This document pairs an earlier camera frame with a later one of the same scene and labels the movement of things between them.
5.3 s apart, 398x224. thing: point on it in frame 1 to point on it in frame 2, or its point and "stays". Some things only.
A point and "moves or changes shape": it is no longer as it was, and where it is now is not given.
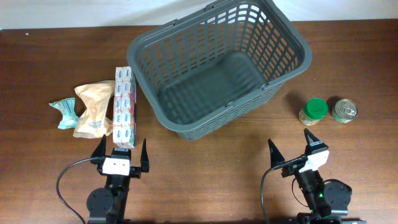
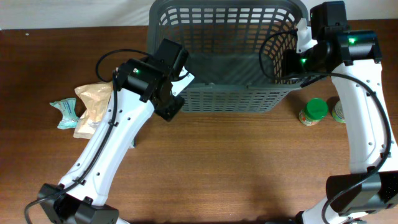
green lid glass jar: (315, 109) stays
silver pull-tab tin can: (344, 111) stays
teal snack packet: (67, 107) stays
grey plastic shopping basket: (220, 69) moves or changes shape
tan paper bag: (95, 122) stays
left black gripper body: (134, 173) to (170, 111)
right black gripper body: (292, 170) to (296, 64)
